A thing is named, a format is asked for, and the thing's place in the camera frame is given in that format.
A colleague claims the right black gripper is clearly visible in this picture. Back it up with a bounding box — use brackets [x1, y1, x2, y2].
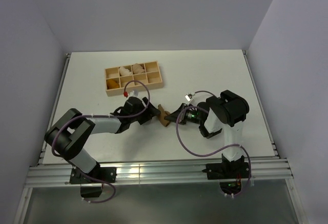
[165, 104, 203, 125]

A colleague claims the brown sock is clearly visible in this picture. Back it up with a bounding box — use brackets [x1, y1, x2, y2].
[157, 104, 171, 127]

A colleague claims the wooden compartment tray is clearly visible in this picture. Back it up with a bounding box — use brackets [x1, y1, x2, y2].
[105, 61, 164, 96]

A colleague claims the mustard yellow sock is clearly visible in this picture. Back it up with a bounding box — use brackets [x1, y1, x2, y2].
[106, 79, 120, 90]

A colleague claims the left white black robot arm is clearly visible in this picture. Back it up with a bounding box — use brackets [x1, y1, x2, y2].
[44, 96, 161, 182]

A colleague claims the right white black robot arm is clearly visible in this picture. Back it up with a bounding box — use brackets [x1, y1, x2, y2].
[163, 90, 250, 178]

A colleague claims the beige rolled sock right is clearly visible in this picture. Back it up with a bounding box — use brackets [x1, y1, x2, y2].
[132, 64, 145, 74]

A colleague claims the beige rolled sock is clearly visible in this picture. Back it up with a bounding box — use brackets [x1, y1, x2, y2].
[119, 66, 132, 76]
[132, 64, 145, 74]

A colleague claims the beige rolled sock left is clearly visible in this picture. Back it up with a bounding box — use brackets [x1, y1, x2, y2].
[119, 66, 132, 76]

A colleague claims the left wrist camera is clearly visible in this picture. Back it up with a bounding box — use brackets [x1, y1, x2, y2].
[124, 89, 139, 98]

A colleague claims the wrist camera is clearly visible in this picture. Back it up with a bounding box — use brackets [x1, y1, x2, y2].
[184, 92, 196, 105]
[124, 89, 139, 98]

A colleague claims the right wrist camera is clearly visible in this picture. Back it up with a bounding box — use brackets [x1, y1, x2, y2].
[184, 92, 196, 105]

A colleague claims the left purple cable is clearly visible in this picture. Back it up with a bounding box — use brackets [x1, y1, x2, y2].
[52, 80, 151, 204]

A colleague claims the purple cable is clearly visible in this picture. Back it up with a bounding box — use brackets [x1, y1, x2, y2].
[175, 90, 251, 198]
[52, 80, 151, 204]

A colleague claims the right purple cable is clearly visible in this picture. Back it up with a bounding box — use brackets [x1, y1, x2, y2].
[175, 90, 251, 198]

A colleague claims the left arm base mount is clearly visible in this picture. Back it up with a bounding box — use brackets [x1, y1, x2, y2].
[69, 166, 117, 203]

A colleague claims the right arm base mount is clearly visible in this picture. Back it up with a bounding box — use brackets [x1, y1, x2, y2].
[202, 156, 251, 198]

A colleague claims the aluminium rail frame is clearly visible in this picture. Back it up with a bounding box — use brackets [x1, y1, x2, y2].
[24, 52, 295, 186]

